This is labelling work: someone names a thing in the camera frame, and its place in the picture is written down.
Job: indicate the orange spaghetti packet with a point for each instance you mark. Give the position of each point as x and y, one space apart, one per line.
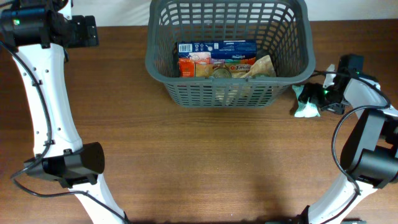
204 68

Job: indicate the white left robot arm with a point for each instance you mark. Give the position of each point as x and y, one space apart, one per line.
38 34

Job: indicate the grey plastic shopping basket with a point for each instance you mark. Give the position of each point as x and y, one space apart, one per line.
280 30

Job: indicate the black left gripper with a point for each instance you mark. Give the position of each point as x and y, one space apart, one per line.
84 39

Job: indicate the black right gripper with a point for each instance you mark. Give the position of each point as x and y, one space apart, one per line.
315 97

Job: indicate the blue cardboard food box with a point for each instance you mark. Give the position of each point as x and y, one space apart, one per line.
226 49

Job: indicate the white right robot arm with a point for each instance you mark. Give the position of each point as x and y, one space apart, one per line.
363 144

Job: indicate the green lid glass jar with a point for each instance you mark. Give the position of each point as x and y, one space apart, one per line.
260 75

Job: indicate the beige paper pouch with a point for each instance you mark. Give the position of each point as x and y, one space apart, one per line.
262 65

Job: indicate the teal white snack packet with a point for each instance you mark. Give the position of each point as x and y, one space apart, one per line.
305 109

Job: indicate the silver tin can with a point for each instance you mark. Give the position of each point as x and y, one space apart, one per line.
221 73

